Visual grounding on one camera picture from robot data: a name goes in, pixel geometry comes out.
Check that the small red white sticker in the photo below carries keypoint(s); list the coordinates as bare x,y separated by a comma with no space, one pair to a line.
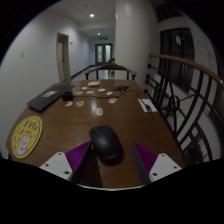
112,100

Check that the small black box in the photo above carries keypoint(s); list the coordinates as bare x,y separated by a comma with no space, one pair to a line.
67,96

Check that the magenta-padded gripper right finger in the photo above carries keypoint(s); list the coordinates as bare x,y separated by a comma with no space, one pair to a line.
163,166

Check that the green exit sign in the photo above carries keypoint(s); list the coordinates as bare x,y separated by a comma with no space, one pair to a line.
103,38

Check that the dark closed laptop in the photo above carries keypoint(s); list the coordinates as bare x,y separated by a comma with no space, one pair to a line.
50,96

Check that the white paper sheet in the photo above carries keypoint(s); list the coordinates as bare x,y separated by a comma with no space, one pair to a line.
146,104

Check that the brown wooden chair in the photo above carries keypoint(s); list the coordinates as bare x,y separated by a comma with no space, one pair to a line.
111,66

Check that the black railing with wooden handrail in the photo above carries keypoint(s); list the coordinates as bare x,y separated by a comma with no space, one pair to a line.
186,61

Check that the small white flat box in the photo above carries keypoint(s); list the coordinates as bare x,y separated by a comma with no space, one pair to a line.
93,83

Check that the round yellow mouse pad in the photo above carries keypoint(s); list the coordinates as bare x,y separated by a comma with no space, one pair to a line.
26,136

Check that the ceiling lights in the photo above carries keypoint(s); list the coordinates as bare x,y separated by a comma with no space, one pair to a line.
91,15

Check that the dark window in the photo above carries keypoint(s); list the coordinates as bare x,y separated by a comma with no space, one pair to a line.
176,56

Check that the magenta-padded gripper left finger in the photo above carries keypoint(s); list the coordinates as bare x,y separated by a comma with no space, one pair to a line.
56,164

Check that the small beige sticker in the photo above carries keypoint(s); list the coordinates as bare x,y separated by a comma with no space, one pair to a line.
69,104
79,93

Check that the small orange sticker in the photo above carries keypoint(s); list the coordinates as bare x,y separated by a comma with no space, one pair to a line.
80,103

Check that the glazed double door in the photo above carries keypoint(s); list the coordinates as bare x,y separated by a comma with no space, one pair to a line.
103,53

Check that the black computer mouse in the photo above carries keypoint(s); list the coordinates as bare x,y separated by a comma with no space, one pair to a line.
106,144

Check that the pale side door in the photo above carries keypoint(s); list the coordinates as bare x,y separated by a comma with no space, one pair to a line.
63,56

